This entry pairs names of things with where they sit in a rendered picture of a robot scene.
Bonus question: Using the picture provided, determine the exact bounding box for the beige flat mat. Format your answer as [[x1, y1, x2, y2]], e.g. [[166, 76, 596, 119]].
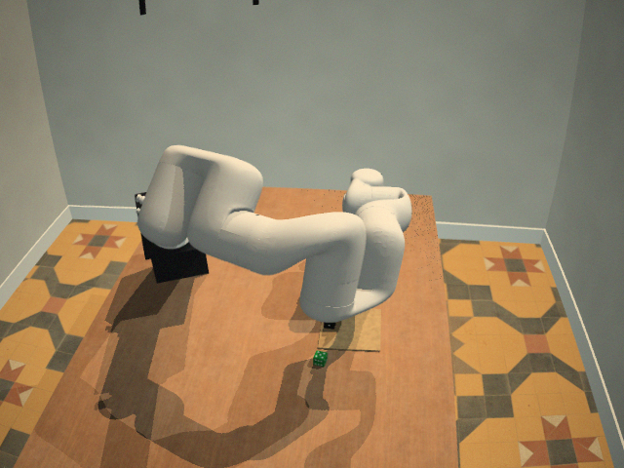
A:
[[318, 309, 381, 352]]

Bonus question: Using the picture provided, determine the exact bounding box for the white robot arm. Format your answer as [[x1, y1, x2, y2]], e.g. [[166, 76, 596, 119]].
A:
[[136, 145, 412, 323]]

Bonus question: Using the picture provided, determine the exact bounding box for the green die with white pips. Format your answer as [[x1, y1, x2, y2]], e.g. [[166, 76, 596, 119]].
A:
[[313, 350, 328, 367]]

